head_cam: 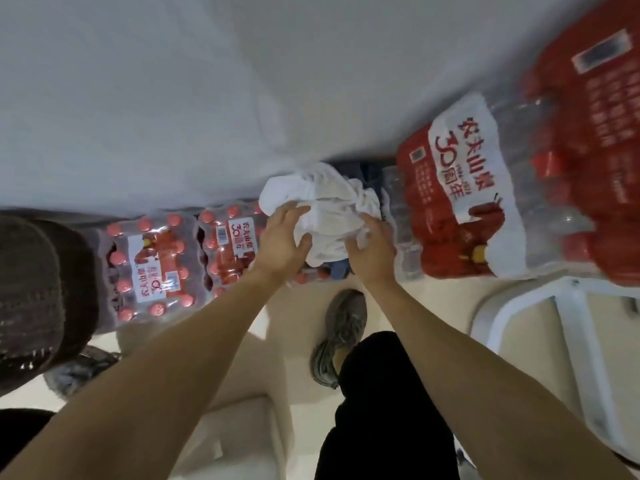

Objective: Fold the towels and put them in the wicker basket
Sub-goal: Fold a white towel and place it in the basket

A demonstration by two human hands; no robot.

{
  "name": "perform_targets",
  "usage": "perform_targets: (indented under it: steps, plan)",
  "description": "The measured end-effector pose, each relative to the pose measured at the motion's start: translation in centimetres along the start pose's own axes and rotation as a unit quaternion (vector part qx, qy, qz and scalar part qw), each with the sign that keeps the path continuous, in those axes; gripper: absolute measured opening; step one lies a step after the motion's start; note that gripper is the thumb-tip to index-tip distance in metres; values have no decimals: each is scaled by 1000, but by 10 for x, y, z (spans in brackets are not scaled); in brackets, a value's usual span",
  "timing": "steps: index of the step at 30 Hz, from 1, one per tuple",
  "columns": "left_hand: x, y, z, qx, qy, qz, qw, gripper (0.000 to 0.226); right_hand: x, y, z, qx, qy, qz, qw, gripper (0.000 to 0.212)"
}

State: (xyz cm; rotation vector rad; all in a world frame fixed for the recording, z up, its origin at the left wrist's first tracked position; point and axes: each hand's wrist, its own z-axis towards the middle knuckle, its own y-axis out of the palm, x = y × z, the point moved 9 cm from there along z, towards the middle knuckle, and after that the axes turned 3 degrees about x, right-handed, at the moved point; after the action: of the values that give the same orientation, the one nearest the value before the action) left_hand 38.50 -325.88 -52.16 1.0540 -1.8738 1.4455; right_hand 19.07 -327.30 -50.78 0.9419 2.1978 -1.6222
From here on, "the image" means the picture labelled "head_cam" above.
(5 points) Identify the person's left hand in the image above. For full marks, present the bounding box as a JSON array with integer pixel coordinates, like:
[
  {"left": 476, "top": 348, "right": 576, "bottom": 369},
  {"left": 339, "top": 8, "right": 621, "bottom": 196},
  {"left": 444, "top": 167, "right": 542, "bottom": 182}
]
[{"left": 248, "top": 200, "right": 314, "bottom": 287}]

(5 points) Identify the person's right hand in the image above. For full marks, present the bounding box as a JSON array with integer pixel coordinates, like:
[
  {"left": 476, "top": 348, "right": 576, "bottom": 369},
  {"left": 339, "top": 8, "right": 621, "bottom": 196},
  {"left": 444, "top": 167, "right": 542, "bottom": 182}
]
[{"left": 345, "top": 213, "right": 399, "bottom": 289}]

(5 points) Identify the white towel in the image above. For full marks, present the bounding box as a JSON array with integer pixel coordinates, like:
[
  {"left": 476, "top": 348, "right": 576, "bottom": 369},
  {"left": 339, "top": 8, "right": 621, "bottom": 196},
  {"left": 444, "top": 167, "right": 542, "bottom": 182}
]
[{"left": 258, "top": 162, "right": 383, "bottom": 269}]

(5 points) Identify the dark blue towel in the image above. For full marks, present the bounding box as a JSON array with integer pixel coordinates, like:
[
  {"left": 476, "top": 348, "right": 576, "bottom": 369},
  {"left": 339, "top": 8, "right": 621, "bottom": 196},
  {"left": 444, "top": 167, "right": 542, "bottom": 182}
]
[{"left": 329, "top": 159, "right": 389, "bottom": 205}]

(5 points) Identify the dark brown wicker basket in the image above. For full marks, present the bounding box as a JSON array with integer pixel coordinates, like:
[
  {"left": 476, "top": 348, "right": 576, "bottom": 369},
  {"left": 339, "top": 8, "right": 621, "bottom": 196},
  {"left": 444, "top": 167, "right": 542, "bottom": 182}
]
[{"left": 0, "top": 214, "right": 101, "bottom": 395}]

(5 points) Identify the person's right forearm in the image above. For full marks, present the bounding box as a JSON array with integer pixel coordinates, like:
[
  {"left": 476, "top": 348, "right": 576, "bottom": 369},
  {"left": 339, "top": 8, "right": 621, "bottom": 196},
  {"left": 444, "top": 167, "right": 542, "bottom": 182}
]
[{"left": 367, "top": 278, "right": 637, "bottom": 480}]

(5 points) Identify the person's left forearm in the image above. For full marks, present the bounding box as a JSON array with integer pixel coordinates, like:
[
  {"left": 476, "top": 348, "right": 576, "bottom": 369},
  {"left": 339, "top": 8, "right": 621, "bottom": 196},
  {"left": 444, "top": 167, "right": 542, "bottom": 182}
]
[{"left": 0, "top": 268, "right": 301, "bottom": 480}]

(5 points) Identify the person's right grey shoe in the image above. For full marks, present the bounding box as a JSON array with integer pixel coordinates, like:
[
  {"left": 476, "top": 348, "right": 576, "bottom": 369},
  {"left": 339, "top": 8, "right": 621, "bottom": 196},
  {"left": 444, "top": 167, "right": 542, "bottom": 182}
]
[{"left": 309, "top": 288, "right": 369, "bottom": 391}]

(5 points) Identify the person's grey shoe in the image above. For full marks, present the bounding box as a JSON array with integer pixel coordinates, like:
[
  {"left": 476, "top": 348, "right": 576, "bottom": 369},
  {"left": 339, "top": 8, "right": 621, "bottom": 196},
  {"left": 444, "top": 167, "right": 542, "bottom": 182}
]
[
  {"left": 309, "top": 288, "right": 369, "bottom": 391},
  {"left": 42, "top": 344, "right": 121, "bottom": 401}
]

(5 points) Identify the person's left grey shoe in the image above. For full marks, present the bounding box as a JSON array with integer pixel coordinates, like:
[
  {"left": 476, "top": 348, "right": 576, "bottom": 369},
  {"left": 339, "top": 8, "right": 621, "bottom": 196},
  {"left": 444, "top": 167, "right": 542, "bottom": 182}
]
[{"left": 42, "top": 344, "right": 121, "bottom": 401}]

